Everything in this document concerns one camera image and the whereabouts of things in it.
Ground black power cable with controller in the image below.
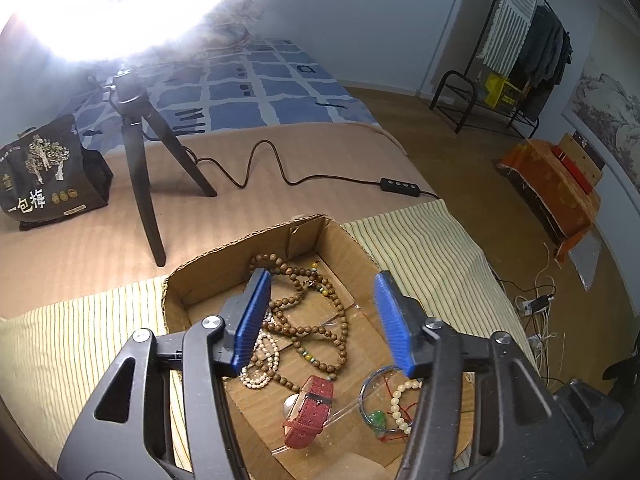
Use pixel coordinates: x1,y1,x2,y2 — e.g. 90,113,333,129
145,132,441,198

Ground orange cloth covered box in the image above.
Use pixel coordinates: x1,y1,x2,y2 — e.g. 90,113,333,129
497,132,603,263

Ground black printed snack bag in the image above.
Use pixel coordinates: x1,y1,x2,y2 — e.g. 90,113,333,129
0,114,115,231

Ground green pendant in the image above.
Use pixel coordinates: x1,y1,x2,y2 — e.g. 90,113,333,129
369,400,418,442

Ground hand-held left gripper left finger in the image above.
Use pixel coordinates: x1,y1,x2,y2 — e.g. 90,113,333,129
57,268,272,480

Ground striped hanging towel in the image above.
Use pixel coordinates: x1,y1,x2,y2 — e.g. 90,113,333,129
482,0,543,68

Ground tan bed cover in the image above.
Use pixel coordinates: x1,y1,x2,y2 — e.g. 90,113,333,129
0,122,436,318

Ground yellow striped cloth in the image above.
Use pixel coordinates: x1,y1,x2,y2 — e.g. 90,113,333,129
0,200,541,480

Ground dark hanging clothes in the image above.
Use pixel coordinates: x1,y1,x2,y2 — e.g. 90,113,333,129
515,5,573,111

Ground white bead necklace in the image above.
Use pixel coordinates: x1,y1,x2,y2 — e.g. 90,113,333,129
240,310,283,388

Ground cardboard box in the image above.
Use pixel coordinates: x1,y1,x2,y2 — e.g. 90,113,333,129
162,215,476,480

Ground red flat box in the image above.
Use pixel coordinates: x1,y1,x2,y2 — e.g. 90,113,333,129
552,142,597,194

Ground landscape wall scroll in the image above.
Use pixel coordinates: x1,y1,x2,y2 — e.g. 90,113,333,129
562,7,640,186

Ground black tripod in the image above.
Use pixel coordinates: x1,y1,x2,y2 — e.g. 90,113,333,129
102,67,218,267

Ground blue checked bed sheet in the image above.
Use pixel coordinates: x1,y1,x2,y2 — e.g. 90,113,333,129
50,35,381,151

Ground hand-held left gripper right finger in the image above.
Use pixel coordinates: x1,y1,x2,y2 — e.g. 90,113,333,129
374,271,588,480

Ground clear plastic sheet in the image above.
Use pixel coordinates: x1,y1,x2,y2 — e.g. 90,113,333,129
567,232,604,291

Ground ring light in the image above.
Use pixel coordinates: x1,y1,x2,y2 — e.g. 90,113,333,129
0,0,271,61

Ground cream bead bracelet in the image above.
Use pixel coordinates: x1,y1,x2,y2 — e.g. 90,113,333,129
389,379,426,433

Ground black clothes rack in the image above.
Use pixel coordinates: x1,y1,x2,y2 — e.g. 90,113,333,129
430,0,573,138

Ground yellow crate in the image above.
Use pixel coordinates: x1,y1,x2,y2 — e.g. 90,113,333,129
485,72,526,108

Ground brown wooden bead necklace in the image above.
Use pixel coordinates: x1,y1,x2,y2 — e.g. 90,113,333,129
247,254,353,378

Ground dark thin bangle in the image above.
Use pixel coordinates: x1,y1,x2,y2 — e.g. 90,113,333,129
359,365,426,433

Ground beige leaning board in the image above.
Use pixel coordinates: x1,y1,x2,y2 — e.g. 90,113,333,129
417,0,501,103

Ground power strip with white cables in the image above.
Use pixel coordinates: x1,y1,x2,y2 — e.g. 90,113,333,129
515,242,563,376

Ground red-brown strap wristwatch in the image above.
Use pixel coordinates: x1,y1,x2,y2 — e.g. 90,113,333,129
282,375,335,450

